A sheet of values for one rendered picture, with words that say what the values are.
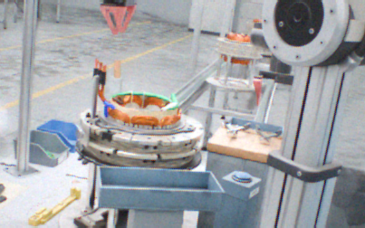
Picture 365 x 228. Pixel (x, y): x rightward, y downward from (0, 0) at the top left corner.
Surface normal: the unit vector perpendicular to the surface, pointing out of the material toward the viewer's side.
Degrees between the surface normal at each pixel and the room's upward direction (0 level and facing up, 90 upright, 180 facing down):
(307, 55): 90
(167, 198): 90
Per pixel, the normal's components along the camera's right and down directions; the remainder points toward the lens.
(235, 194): -0.54, 0.15
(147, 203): 0.20, 0.29
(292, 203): -0.75, 0.07
